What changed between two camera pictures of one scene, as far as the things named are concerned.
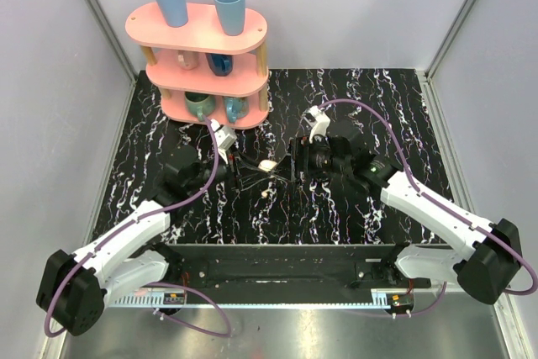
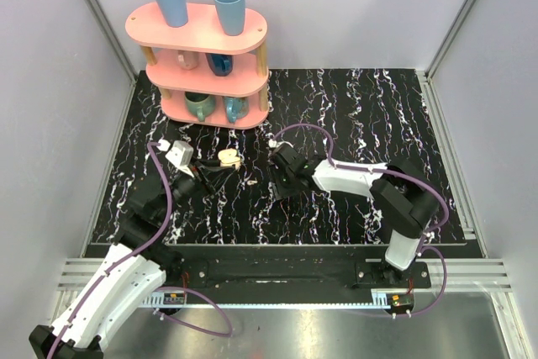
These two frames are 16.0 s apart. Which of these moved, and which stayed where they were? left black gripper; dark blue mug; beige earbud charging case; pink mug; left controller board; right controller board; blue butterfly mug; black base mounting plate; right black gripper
Moved: right black gripper; beige earbud charging case; left black gripper
Stayed: black base mounting plate; blue butterfly mug; left controller board; pink mug; right controller board; dark blue mug
